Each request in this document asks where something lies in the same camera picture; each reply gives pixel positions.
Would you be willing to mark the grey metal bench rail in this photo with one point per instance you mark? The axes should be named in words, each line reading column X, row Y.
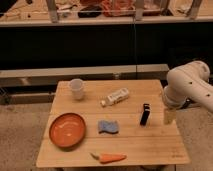
column 51, row 76

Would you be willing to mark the wooden slatted table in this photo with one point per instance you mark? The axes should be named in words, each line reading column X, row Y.
column 152, row 144

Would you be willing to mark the orange carrot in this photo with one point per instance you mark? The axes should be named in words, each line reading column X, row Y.
column 108, row 158

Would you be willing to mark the white plastic cup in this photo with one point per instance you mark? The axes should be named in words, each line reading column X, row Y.
column 77, row 88

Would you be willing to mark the pale cylindrical end effector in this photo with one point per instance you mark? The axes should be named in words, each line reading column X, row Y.
column 169, row 116

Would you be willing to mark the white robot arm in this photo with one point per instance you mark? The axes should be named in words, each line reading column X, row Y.
column 188, row 81

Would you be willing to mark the orange plate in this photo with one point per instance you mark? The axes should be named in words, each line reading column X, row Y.
column 67, row 130

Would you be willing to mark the blue sponge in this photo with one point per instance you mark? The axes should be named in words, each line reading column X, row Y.
column 110, row 127

